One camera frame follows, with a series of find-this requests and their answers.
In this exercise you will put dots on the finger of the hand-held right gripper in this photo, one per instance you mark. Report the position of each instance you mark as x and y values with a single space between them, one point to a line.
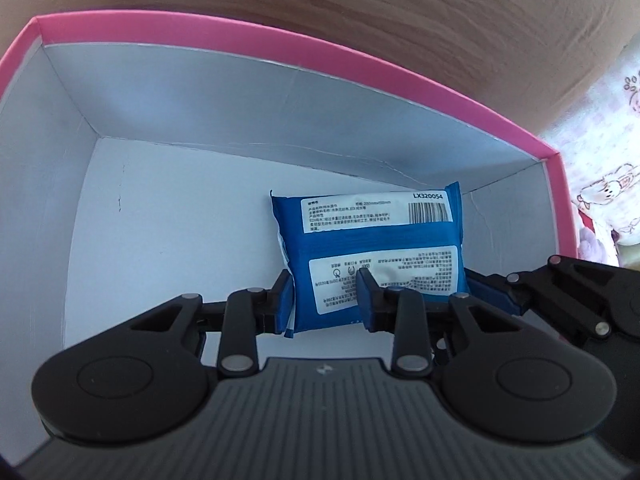
490 290

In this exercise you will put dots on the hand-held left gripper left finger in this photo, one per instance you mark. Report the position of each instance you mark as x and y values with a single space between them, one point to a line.
284 305

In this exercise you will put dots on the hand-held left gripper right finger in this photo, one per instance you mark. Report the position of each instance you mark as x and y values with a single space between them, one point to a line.
369 305

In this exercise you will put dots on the blue wet wipes pack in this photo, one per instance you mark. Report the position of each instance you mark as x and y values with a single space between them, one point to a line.
375 245

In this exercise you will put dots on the lavender yarn ball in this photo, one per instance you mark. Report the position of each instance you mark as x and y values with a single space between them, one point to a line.
591 246

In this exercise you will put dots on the pink cardboard box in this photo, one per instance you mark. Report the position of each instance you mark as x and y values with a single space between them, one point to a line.
150 210

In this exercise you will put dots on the pink checked pillow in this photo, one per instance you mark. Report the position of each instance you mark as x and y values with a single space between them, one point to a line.
615 135

